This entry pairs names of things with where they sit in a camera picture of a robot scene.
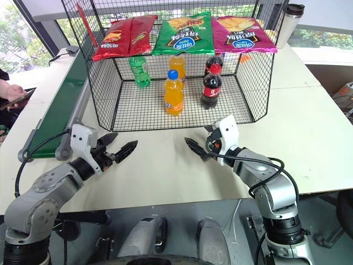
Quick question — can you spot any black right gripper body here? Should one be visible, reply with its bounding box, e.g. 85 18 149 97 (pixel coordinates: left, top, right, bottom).
205 128 223 161

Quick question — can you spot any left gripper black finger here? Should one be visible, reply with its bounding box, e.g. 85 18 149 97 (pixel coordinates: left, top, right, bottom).
114 140 138 163
96 132 119 148

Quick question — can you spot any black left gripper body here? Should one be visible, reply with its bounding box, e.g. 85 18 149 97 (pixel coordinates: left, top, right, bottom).
91 139 116 172

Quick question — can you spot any black smartphone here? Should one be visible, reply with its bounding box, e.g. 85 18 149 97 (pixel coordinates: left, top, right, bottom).
0 87 37 112

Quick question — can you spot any green conveyor belt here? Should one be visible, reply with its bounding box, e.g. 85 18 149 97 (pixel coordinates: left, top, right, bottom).
17 49 92 163

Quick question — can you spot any bystander's bare hand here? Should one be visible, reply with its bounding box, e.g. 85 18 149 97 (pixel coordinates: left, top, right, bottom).
6 84 29 109

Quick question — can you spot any cola bottle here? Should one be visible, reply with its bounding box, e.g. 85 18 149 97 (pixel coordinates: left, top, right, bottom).
200 65 223 109
204 53 225 77

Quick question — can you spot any orange soda bottle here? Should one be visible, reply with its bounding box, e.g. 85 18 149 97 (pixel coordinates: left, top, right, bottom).
164 70 185 117
168 52 186 84

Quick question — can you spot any green soda bottle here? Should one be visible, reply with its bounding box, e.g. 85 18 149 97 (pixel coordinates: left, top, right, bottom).
128 56 151 89

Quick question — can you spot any grey rounded robot leg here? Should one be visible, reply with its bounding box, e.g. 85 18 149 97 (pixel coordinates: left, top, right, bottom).
196 217 238 265
117 216 168 259

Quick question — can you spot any green chip bag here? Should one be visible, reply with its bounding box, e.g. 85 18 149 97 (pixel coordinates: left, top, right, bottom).
152 11 216 56

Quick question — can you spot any wide red chip bag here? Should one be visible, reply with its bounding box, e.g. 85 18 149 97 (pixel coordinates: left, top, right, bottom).
92 19 133 62

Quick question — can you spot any magenta chip bag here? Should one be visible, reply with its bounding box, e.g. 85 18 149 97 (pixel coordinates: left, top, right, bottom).
211 15 279 55

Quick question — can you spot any narrow red chip bag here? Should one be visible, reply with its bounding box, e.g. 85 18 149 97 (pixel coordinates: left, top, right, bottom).
127 14 159 56

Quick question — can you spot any yellow snack packet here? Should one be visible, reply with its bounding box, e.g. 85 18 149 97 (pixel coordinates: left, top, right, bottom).
265 28 279 43

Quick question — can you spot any bystander's dark sleeve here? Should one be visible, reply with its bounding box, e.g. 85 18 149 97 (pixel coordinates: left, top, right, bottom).
0 68 11 99

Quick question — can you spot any white tumbler with black lid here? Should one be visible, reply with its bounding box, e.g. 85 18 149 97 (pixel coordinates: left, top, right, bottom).
275 3 306 49

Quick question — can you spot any black wheel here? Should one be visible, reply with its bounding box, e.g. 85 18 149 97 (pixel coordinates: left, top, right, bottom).
335 189 353 230

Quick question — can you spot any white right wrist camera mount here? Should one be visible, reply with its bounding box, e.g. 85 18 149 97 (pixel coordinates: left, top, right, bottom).
212 114 240 167

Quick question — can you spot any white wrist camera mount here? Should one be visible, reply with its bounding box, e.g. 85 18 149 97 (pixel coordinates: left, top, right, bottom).
212 114 240 167
69 124 100 173

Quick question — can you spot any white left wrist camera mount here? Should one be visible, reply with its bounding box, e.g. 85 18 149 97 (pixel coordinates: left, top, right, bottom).
69 124 100 173

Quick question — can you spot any black wire mesh shelf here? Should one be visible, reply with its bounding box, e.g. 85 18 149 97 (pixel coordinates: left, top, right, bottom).
60 0 291 133

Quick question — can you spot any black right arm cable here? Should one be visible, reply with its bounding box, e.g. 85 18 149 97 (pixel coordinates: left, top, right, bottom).
206 140 300 206

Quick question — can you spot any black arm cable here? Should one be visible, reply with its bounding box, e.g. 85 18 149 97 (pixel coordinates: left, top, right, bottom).
14 129 73 198
206 140 300 206

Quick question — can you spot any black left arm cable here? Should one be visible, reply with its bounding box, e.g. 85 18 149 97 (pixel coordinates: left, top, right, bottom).
14 129 73 198

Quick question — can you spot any black adapter cable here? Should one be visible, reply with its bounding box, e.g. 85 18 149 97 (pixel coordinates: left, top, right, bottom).
49 51 70 67

